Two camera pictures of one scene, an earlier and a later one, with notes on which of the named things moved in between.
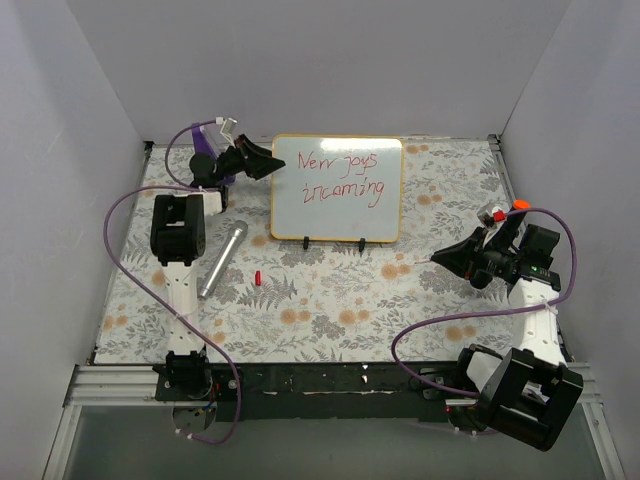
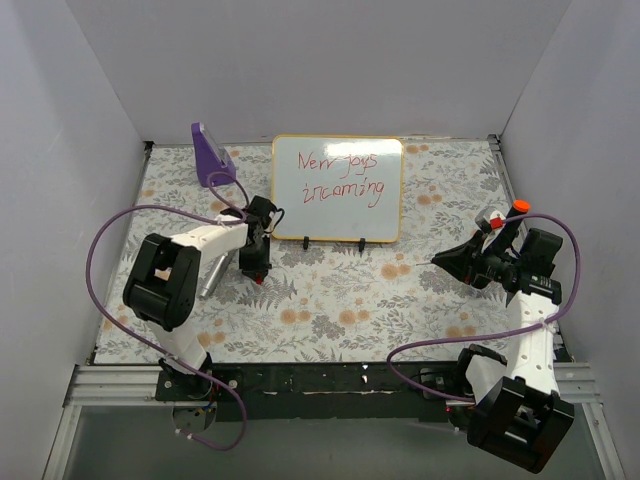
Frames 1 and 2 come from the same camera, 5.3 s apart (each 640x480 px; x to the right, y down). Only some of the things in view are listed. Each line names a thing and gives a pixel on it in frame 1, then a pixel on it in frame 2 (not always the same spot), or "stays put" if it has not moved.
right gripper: x=476 y=255 stays put
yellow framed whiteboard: x=338 y=188 stays put
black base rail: x=359 y=392 stays put
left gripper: x=242 y=155 -> x=255 y=257
